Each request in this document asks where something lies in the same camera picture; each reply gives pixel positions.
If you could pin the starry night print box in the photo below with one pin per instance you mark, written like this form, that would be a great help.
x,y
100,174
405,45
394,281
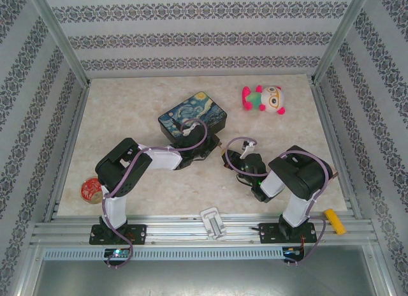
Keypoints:
x,y
191,109

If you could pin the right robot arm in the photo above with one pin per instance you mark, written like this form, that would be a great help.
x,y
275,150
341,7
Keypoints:
x,y
303,174

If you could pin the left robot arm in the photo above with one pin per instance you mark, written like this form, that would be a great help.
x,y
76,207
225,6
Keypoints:
x,y
162,160

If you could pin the white plastic clamp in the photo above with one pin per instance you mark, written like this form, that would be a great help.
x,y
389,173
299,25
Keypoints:
x,y
210,216

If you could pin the pink and white plush toy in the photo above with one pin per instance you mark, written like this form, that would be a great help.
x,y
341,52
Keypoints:
x,y
271,99

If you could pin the small circuit board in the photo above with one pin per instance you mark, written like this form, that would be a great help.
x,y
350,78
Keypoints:
x,y
118,253
291,252

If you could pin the yellow plastic block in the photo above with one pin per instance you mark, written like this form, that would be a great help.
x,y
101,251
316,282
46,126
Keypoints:
x,y
334,222

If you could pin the round red tin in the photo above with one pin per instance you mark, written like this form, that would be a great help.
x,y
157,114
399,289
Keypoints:
x,y
90,189

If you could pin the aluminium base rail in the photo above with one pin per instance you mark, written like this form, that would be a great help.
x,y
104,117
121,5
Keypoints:
x,y
178,229

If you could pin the aluminium side rail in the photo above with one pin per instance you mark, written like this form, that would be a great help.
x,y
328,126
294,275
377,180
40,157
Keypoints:
x,y
73,130
333,136

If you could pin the aluminium frame post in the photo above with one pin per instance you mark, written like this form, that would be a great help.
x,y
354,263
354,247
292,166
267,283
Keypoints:
x,y
60,41
342,37

